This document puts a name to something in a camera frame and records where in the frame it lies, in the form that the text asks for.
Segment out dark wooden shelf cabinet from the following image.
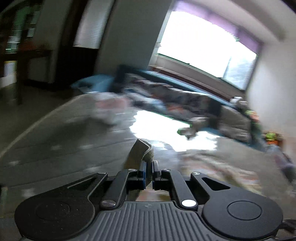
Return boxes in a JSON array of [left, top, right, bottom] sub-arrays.
[[0, 6, 43, 52]]

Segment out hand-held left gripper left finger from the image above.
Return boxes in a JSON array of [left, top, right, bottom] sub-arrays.
[[67, 161, 147, 209]]

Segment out green plush toy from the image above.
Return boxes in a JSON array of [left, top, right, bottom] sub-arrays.
[[264, 132, 283, 147]]

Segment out dark door with frosted glass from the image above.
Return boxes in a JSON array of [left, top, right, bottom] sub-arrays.
[[53, 0, 116, 91]]

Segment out plain grey pillow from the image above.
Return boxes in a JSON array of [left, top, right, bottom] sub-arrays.
[[218, 105, 253, 142]]

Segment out plastic bag of tissue rolls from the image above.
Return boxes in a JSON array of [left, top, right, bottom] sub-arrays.
[[92, 93, 130, 126]]

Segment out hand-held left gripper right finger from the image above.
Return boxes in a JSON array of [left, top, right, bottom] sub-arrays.
[[151, 161, 232, 209]]

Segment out butterfly print pillow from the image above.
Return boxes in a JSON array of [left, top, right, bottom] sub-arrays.
[[125, 73, 170, 114], [162, 87, 221, 130]]

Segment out dark wooden table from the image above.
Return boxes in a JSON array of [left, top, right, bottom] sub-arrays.
[[0, 46, 54, 105]]

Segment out pile of mixed clothes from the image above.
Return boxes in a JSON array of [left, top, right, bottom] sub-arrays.
[[72, 65, 269, 151]]

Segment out grey quilted star mat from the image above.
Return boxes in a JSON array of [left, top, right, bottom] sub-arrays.
[[0, 93, 296, 209]]

